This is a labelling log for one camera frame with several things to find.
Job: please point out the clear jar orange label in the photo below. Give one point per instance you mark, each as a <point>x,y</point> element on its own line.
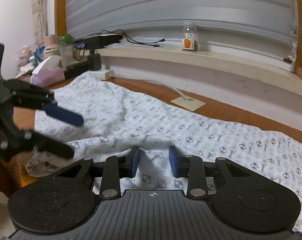
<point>189,36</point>

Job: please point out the pink tissue box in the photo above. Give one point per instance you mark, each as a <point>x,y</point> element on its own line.
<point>48,72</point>

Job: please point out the white patterned garment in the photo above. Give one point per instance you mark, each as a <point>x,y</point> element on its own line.
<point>117,119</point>

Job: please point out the white power adapter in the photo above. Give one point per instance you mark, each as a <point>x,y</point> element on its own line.
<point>103,74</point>

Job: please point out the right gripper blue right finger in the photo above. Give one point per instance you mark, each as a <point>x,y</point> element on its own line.
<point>190,167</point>

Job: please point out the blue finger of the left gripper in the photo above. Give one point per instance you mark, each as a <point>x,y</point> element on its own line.
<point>63,115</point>
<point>46,144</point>

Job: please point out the beige window sill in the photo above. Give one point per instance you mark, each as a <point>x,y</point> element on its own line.
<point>251,69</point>

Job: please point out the brown wooden window frame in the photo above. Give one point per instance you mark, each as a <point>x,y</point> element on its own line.
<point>60,17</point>

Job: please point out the black device on sill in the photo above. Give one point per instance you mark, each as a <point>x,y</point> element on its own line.
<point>101,41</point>

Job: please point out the green lid shaker bottle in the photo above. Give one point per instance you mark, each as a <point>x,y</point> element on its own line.
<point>65,43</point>

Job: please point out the clear blind cord pull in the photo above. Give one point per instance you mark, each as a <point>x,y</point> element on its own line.
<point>294,32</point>

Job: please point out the grey window blind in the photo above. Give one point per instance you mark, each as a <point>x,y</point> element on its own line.
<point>261,24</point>

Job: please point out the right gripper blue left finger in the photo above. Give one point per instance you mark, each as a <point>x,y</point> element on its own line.
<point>115,168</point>

